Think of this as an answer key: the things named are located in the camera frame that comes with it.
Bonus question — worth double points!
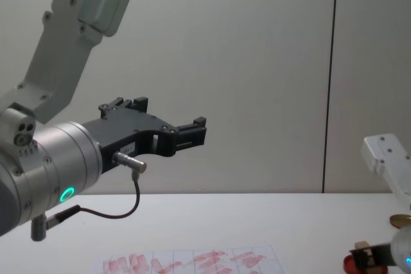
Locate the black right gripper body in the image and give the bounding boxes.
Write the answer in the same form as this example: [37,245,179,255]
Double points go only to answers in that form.
[349,242,396,270]

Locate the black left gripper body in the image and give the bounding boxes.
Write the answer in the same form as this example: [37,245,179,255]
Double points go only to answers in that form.
[82,108,179,176]

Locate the red round ink pad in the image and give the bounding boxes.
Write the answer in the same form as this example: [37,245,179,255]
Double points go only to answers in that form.
[342,253,388,274]

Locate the white paper sheet red marks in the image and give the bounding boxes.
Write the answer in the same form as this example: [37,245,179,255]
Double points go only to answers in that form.
[87,243,285,274]

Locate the thin dark cable silver plug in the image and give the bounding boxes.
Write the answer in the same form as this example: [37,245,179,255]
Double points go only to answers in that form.
[44,151,148,224]

